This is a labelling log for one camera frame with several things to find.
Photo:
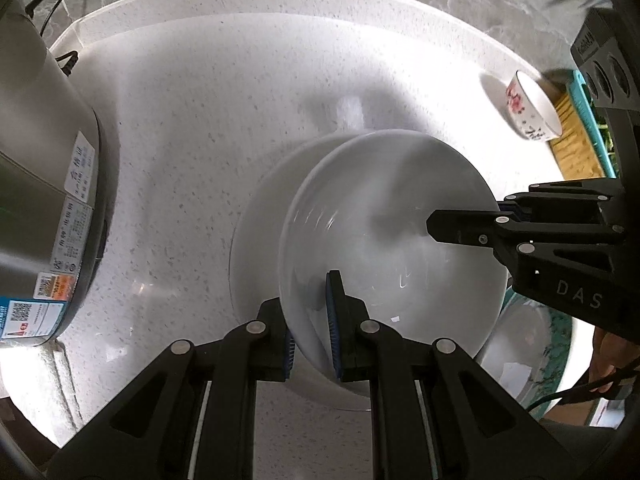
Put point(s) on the silver rice cooker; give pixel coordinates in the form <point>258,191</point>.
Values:
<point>40,185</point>

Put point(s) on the white bowl with red flowers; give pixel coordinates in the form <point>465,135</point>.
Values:
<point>537,105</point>

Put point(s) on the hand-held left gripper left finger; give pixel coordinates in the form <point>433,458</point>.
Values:
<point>287,360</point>

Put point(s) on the teal rimmed white plate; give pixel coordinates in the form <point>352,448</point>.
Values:
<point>525,355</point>

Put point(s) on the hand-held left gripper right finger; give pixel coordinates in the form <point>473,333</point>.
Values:
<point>333,325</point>

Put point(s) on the green vegetables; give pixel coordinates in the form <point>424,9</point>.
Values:
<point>609,140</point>

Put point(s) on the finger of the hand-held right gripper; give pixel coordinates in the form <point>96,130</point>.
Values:
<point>565,195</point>
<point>465,227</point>

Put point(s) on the teal plastic tray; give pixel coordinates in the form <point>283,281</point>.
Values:
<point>595,125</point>

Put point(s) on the person's right hand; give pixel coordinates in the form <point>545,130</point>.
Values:
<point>607,360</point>

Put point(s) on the yellow bamboo mat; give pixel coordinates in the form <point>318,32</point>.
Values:
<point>577,145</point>

